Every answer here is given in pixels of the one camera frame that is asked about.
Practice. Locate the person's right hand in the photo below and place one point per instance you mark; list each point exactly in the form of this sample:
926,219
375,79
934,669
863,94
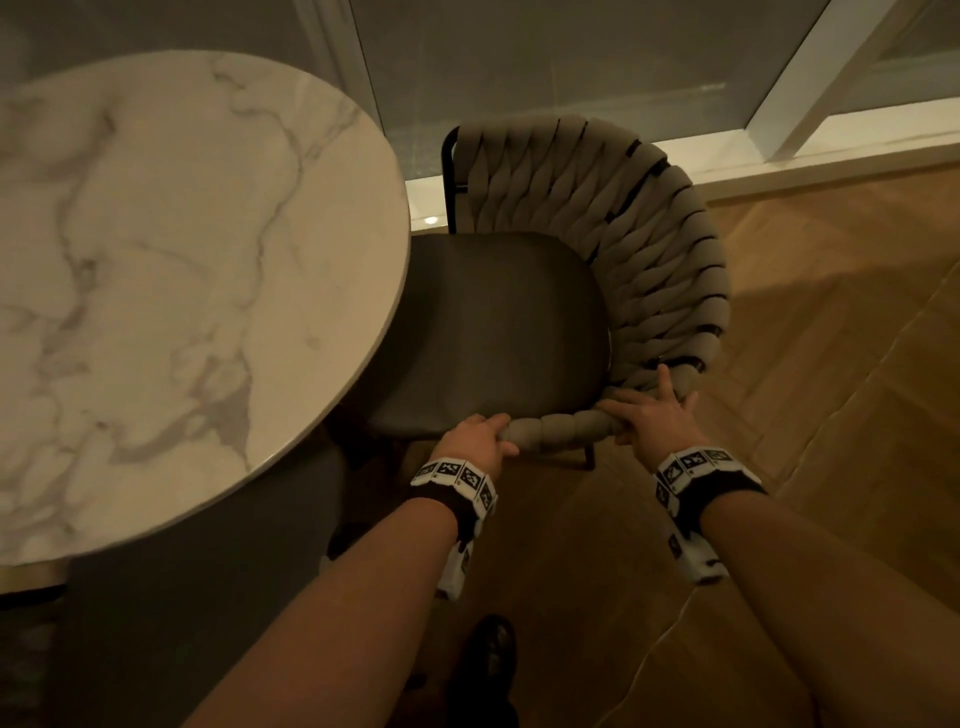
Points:
656,431

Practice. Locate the person's left hand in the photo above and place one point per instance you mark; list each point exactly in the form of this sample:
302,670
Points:
472,442

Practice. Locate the person's right thumb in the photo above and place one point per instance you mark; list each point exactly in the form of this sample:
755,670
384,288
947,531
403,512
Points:
627,435

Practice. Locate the person's left thumb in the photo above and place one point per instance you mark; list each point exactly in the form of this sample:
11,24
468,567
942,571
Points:
504,448

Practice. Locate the person's left forearm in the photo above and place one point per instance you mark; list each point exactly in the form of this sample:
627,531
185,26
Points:
330,622

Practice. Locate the person's right forearm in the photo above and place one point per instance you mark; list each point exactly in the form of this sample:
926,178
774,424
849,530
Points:
832,600

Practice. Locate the left wrist marker band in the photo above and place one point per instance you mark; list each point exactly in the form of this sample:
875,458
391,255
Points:
457,502

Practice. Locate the wrist marker band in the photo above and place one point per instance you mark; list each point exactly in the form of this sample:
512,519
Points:
697,495
457,502

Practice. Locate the right wrist marker band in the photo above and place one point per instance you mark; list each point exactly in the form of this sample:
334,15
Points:
697,495

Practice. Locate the person's black shoe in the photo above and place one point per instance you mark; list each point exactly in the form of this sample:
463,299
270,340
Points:
487,667

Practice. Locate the round marble table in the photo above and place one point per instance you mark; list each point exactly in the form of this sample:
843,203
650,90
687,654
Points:
165,300

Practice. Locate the white window frame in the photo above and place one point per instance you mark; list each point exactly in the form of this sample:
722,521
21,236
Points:
675,112

